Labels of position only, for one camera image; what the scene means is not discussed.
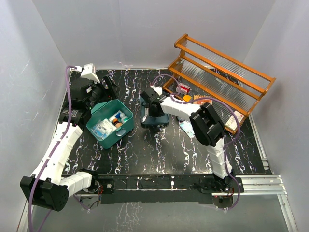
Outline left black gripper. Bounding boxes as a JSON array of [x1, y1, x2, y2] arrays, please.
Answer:
[[86, 75, 121, 109]]

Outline blue white bandage roll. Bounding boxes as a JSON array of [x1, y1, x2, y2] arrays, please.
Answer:
[[109, 110, 122, 122]]

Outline green medicine kit box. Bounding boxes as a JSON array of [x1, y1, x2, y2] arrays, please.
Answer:
[[86, 99, 134, 149]]

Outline blue white bandage packet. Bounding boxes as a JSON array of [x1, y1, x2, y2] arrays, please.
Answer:
[[91, 119, 116, 141]]

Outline blue white mask packet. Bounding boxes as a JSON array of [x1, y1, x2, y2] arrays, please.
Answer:
[[179, 121, 195, 139]]

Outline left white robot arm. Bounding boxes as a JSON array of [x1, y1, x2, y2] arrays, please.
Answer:
[[20, 75, 117, 211]]

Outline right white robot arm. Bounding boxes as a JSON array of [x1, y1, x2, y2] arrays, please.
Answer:
[[141, 88, 234, 192]]

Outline white green medicine bottle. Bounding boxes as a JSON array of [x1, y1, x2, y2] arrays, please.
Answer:
[[119, 113, 129, 123]]

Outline orange cap medicine bottle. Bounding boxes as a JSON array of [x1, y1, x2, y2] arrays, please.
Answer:
[[112, 118, 122, 128]]

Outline red white medicine box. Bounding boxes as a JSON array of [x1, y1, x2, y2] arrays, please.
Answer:
[[176, 83, 191, 95]]

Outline yellow grey sponge block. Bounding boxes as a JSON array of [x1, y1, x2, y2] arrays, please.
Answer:
[[183, 95, 193, 102]]

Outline orange spiral notepad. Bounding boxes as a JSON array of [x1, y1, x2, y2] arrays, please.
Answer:
[[193, 95, 212, 105]]

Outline orange wooden shelf rack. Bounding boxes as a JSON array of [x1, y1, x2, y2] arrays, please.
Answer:
[[168, 34, 276, 134]]

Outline black front base bar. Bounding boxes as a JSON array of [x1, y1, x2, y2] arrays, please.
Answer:
[[72, 174, 244, 205]]

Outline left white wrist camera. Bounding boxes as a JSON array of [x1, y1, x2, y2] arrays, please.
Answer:
[[75, 63, 100, 84]]

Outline aluminium frame rail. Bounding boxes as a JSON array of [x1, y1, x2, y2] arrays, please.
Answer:
[[17, 174, 298, 232]]

